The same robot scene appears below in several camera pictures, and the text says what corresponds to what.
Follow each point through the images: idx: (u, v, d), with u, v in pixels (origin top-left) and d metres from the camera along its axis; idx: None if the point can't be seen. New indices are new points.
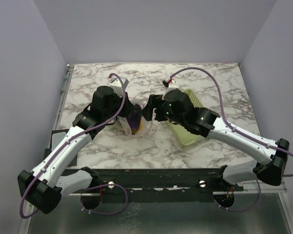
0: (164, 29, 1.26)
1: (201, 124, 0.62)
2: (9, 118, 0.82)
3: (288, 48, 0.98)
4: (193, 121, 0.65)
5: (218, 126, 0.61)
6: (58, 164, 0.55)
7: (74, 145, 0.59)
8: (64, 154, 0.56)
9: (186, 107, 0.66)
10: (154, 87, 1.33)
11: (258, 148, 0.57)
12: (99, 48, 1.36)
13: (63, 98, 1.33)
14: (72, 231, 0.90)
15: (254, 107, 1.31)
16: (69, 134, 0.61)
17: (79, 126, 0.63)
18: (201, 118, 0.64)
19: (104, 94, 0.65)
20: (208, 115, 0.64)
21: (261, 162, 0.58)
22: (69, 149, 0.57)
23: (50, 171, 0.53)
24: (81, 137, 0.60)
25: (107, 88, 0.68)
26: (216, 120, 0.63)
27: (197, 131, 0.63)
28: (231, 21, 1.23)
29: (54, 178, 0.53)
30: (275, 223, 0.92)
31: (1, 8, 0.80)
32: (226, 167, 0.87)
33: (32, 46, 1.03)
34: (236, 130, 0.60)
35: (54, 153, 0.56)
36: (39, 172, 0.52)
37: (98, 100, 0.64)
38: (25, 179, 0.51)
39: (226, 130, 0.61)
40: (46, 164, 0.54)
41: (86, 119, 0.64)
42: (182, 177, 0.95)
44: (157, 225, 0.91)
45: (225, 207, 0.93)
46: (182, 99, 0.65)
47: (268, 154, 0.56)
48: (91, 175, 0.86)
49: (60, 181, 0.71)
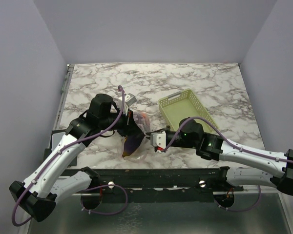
0: (164, 29, 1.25)
1: (210, 150, 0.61)
2: (9, 118, 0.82)
3: (288, 48, 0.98)
4: (204, 146, 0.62)
5: (225, 150, 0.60)
6: (50, 175, 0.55)
7: (67, 155, 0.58)
8: (55, 166, 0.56)
9: (199, 136, 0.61)
10: (154, 87, 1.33)
11: (268, 164, 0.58)
12: (99, 48, 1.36)
13: (63, 98, 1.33)
14: (72, 231, 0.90)
15: (254, 107, 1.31)
16: (61, 143, 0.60)
17: (72, 135, 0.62)
18: (209, 145, 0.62)
19: (102, 102, 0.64)
20: (216, 140, 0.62)
21: (273, 174, 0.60)
22: (60, 160, 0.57)
23: (41, 183, 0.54)
24: (74, 147, 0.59)
25: (106, 96, 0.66)
26: (222, 144, 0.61)
27: (207, 157, 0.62)
28: (231, 21, 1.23)
29: (45, 189, 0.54)
30: (274, 224, 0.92)
31: (0, 8, 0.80)
32: (229, 170, 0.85)
33: (32, 47, 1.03)
34: (243, 150, 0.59)
35: (45, 164, 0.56)
36: (30, 184, 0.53)
37: (96, 106, 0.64)
38: (16, 189, 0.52)
39: (234, 151, 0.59)
40: (37, 175, 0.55)
41: (79, 126, 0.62)
42: (182, 177, 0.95)
44: (157, 225, 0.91)
45: (225, 207, 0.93)
46: (198, 130, 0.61)
47: (279, 168, 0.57)
48: (90, 176, 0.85)
49: (56, 187, 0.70)
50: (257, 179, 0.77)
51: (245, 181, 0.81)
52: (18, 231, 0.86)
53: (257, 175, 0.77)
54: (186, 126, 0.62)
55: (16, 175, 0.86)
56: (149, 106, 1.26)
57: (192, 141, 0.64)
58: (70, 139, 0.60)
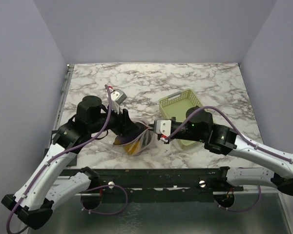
0: (164, 28, 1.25)
1: (222, 144, 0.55)
2: (8, 118, 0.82)
3: (288, 47, 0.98)
4: (214, 139, 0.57)
5: (240, 146, 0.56)
6: (39, 188, 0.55)
7: (55, 166, 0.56)
8: (44, 179, 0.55)
9: (209, 127, 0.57)
10: (154, 87, 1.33)
11: (282, 165, 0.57)
12: (99, 48, 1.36)
13: (63, 98, 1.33)
14: (72, 231, 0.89)
15: (254, 107, 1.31)
16: (50, 153, 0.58)
17: (59, 144, 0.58)
18: (221, 137, 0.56)
19: (88, 106, 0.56)
20: (227, 133, 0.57)
21: (282, 175, 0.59)
22: (49, 172, 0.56)
23: (31, 197, 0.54)
24: (62, 158, 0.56)
25: (94, 99, 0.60)
26: (236, 139, 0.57)
27: (218, 151, 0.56)
28: (231, 21, 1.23)
29: (37, 202, 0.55)
30: (275, 224, 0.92)
31: (0, 8, 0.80)
32: (229, 170, 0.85)
33: (32, 46, 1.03)
34: (258, 148, 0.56)
35: (34, 177, 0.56)
36: (20, 198, 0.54)
37: (82, 112, 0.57)
38: (8, 204, 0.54)
39: (248, 148, 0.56)
40: (27, 189, 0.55)
41: (67, 133, 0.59)
42: (182, 177, 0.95)
44: (158, 225, 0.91)
45: (225, 207, 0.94)
46: (207, 120, 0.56)
47: None
48: (89, 178, 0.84)
49: (53, 192, 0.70)
50: (257, 179, 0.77)
51: (245, 181, 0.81)
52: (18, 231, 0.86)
53: (257, 175, 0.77)
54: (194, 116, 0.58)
55: (16, 175, 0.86)
56: (149, 106, 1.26)
57: (200, 132, 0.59)
58: (57, 148, 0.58)
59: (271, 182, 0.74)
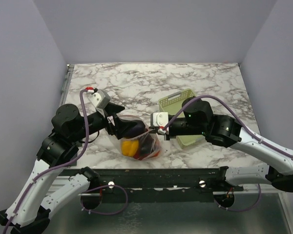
0: (164, 28, 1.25)
1: (227, 135, 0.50)
2: (9, 117, 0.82)
3: (288, 47, 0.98)
4: (215, 130, 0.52)
5: (244, 139, 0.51)
6: (28, 206, 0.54)
7: (41, 184, 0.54)
8: (31, 197, 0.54)
9: (208, 117, 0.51)
10: (154, 87, 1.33)
11: (284, 161, 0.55)
12: (99, 48, 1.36)
13: (63, 98, 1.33)
14: (72, 231, 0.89)
15: (254, 107, 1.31)
16: (34, 170, 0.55)
17: (45, 160, 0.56)
18: (225, 128, 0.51)
19: (63, 122, 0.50)
20: (231, 123, 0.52)
21: (283, 171, 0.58)
22: (35, 190, 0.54)
23: (21, 214, 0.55)
24: (47, 175, 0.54)
25: (70, 110, 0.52)
26: (240, 131, 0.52)
27: (221, 143, 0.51)
28: (231, 21, 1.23)
29: (28, 217, 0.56)
30: (275, 223, 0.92)
31: (0, 8, 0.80)
32: (228, 169, 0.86)
33: (32, 46, 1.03)
34: (263, 143, 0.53)
35: (22, 194, 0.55)
36: (11, 216, 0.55)
37: (58, 127, 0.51)
38: (0, 221, 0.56)
39: (253, 142, 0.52)
40: (16, 207, 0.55)
41: (50, 149, 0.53)
42: (182, 177, 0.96)
44: (158, 225, 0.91)
45: (225, 207, 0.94)
46: (204, 109, 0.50)
47: None
48: (89, 179, 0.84)
49: (50, 199, 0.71)
50: (254, 177, 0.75)
51: (243, 179, 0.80)
52: None
53: (253, 172, 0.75)
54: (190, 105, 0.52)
55: (15, 175, 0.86)
56: (149, 106, 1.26)
57: (199, 123, 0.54)
58: (43, 165, 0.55)
59: (265, 178, 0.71)
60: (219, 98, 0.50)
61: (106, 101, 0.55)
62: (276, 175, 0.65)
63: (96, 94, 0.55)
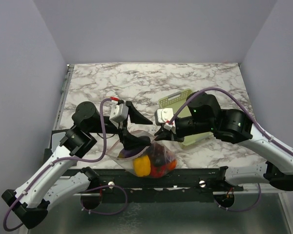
0: (164, 28, 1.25)
1: (238, 130, 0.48)
2: (9, 117, 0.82)
3: (288, 47, 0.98)
4: (224, 126, 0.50)
5: (254, 136, 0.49)
6: (40, 187, 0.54)
7: (59, 167, 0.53)
8: (46, 179, 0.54)
9: (215, 112, 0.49)
10: (154, 87, 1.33)
11: (291, 161, 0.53)
12: (99, 48, 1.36)
13: (63, 98, 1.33)
14: (72, 231, 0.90)
15: (254, 107, 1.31)
16: (55, 154, 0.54)
17: (67, 146, 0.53)
18: (235, 123, 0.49)
19: (83, 118, 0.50)
20: (241, 118, 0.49)
21: (287, 172, 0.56)
22: (52, 173, 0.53)
23: (31, 194, 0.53)
24: (67, 160, 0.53)
25: (88, 107, 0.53)
26: (251, 127, 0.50)
27: (231, 138, 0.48)
28: (231, 20, 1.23)
29: (36, 200, 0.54)
30: (275, 224, 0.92)
31: (0, 8, 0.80)
32: (227, 169, 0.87)
33: (32, 45, 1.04)
34: (273, 141, 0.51)
35: (37, 174, 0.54)
36: (20, 194, 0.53)
37: (77, 123, 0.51)
38: (7, 199, 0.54)
39: (262, 140, 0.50)
40: (28, 186, 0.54)
41: (73, 138, 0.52)
42: (182, 177, 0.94)
44: (157, 225, 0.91)
45: (225, 207, 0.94)
46: (210, 104, 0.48)
47: None
48: (89, 179, 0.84)
49: (51, 192, 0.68)
50: (252, 176, 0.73)
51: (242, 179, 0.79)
52: (18, 230, 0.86)
53: (252, 171, 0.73)
54: (194, 101, 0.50)
55: (16, 176, 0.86)
56: (149, 106, 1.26)
57: (206, 119, 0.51)
58: (64, 150, 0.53)
59: (263, 177, 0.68)
60: (224, 91, 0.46)
61: (121, 118, 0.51)
62: (274, 174, 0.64)
63: (117, 109, 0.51)
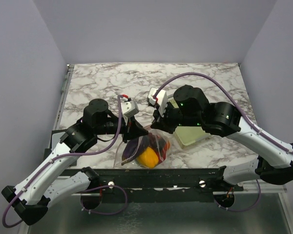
0: (164, 28, 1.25)
1: (226, 123, 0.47)
2: (8, 116, 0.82)
3: (288, 46, 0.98)
4: (213, 118, 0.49)
5: (243, 128, 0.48)
6: (39, 185, 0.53)
7: (58, 165, 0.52)
8: (45, 176, 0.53)
9: (201, 105, 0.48)
10: (154, 87, 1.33)
11: (280, 154, 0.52)
12: (99, 48, 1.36)
13: (63, 98, 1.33)
14: (72, 231, 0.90)
15: (254, 107, 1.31)
16: (55, 151, 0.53)
17: (67, 144, 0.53)
18: (223, 115, 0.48)
19: (95, 111, 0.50)
20: (230, 110, 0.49)
21: (275, 165, 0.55)
22: (52, 169, 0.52)
23: (30, 191, 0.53)
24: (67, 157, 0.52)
25: (101, 103, 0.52)
26: (240, 121, 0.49)
27: (219, 131, 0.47)
28: (230, 20, 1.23)
29: (35, 197, 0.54)
30: (275, 223, 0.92)
31: (0, 8, 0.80)
32: (226, 168, 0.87)
33: (32, 46, 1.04)
34: (261, 134, 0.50)
35: (36, 172, 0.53)
36: (20, 191, 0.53)
37: (87, 116, 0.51)
38: (7, 195, 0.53)
39: (251, 133, 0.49)
40: (28, 183, 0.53)
41: (74, 135, 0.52)
42: (182, 177, 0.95)
44: (157, 225, 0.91)
45: (225, 207, 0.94)
46: (195, 96, 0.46)
47: (288, 161, 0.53)
48: (89, 179, 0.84)
49: (52, 189, 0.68)
50: (246, 172, 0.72)
51: (237, 177, 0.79)
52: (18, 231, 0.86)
53: (246, 168, 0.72)
54: (180, 93, 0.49)
55: (16, 175, 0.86)
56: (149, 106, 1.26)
57: (194, 112, 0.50)
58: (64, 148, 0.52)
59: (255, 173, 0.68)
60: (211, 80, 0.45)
61: (136, 111, 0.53)
62: (262, 168, 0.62)
63: (129, 105, 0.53)
